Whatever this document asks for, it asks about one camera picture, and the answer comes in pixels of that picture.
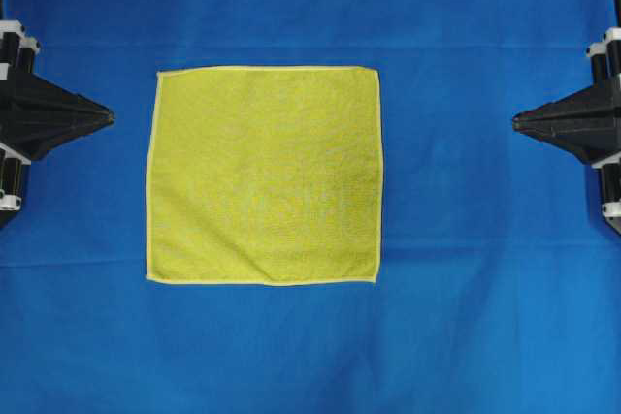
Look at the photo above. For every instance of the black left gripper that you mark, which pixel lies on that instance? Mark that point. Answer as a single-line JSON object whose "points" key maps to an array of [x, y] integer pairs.
{"points": [[34, 138]]}

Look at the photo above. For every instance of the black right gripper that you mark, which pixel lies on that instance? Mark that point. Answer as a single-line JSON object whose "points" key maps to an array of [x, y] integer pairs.
{"points": [[600, 149]]}

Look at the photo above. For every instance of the yellow-green towel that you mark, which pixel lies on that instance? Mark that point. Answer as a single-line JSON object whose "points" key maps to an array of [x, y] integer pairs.
{"points": [[269, 175]]}

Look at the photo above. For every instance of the blue table cloth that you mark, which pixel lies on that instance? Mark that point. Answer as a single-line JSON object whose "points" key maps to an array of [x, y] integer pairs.
{"points": [[499, 285]]}

